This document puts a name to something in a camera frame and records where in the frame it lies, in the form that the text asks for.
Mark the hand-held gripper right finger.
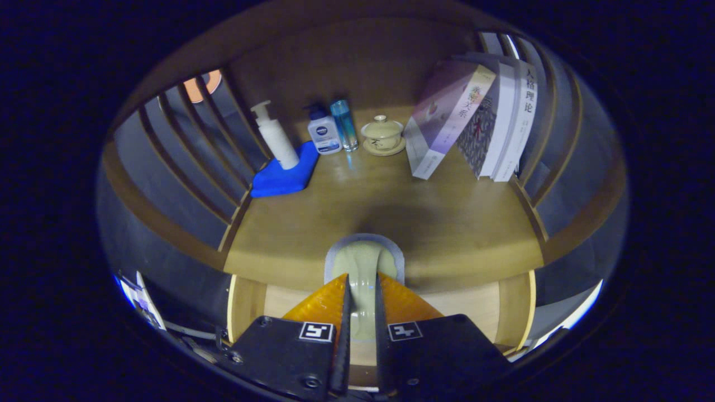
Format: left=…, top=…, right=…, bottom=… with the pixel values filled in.
left=374, top=272, right=512, bottom=398

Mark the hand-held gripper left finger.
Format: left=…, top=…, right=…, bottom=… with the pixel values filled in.
left=218, top=272, right=352, bottom=401

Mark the wooden countertop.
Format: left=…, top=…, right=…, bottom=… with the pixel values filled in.
left=223, top=106, right=545, bottom=294

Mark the wooden cabinet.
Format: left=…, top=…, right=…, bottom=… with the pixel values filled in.
left=101, top=0, right=627, bottom=274

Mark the blue folded cloth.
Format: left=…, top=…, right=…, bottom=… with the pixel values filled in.
left=250, top=141, right=320, bottom=199

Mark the beige lidded teacup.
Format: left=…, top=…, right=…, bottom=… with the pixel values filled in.
left=360, top=115, right=407, bottom=157

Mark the white pump bottle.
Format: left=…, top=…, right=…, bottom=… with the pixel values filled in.
left=250, top=100, right=301, bottom=170

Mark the white bottle with blue cap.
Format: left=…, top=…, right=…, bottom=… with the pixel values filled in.
left=304, top=103, right=343, bottom=155

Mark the slim teal bottle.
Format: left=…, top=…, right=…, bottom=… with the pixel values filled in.
left=330, top=99, right=359, bottom=152

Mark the dark patterned book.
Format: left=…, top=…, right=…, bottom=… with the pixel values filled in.
left=456, top=95, right=499, bottom=179

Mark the purple and white book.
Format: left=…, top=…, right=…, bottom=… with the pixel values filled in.
left=403, top=60, right=497, bottom=180

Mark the plain white book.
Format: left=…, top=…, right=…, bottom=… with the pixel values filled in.
left=452, top=53, right=517, bottom=180

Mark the black backdrop cloth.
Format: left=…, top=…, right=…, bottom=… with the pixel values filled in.
left=96, top=31, right=631, bottom=341

